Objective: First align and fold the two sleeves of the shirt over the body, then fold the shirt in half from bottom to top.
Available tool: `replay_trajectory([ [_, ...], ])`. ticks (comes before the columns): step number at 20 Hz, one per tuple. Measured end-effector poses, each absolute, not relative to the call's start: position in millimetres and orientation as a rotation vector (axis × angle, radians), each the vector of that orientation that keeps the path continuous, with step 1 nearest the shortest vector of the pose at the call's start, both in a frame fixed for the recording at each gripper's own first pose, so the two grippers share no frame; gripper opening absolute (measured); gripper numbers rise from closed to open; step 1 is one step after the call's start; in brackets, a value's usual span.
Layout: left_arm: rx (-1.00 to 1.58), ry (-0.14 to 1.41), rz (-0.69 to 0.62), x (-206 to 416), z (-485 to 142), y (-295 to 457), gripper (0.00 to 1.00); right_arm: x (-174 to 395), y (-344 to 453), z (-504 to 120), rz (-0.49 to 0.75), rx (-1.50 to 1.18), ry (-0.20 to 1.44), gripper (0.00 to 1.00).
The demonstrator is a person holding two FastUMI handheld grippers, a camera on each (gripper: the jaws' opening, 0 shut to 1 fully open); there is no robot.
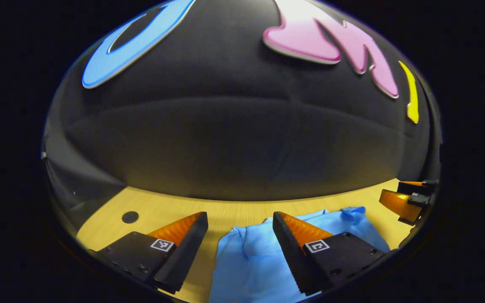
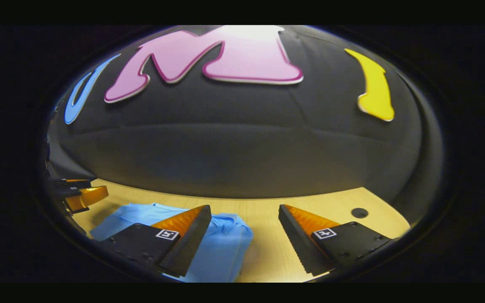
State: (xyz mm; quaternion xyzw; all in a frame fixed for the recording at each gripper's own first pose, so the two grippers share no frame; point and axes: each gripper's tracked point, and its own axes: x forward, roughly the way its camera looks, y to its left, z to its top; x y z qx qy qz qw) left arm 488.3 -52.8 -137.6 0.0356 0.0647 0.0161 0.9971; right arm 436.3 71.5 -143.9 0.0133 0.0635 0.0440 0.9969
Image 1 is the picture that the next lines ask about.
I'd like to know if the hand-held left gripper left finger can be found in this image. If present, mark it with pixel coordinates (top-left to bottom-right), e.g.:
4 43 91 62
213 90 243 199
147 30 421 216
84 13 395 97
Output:
89 211 209 294

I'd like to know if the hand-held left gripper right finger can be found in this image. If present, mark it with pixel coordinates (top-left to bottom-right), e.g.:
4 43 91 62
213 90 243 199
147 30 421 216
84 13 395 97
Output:
272 211 388 296

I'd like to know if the light blue T-shirt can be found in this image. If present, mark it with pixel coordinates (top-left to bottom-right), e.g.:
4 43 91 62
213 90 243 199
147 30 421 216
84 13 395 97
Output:
209 206 391 303

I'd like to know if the black backdrop cloth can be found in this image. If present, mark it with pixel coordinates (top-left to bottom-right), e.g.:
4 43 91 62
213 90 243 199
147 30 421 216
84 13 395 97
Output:
43 0 442 236

